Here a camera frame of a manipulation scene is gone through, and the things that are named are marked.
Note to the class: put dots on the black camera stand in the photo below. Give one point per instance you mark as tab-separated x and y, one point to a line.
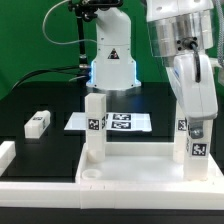
85	11

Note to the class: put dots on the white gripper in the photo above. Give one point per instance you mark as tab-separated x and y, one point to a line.
197	100

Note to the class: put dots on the black marker plate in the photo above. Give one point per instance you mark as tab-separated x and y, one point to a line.
114	122

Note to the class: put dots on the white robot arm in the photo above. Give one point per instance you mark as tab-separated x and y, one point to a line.
180	32

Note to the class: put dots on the white desk top tray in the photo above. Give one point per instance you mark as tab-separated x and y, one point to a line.
144	162

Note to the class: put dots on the white U-shaped fence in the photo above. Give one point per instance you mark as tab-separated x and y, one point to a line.
199	195

